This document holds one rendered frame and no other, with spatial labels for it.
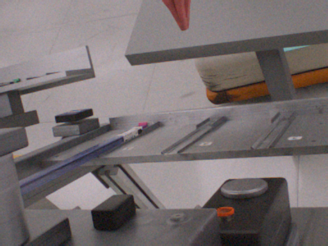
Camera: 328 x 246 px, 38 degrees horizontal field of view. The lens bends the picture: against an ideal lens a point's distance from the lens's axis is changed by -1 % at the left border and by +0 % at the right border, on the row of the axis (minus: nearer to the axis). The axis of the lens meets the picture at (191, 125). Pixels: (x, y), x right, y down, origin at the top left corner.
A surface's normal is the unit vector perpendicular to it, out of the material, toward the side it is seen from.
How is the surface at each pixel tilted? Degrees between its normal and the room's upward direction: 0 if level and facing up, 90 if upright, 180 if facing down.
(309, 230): 43
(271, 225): 90
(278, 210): 90
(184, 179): 0
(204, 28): 0
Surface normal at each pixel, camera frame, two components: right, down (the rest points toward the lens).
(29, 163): 0.93, -0.07
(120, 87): -0.33, -0.57
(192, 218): -0.14, -0.98
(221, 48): -0.17, 0.82
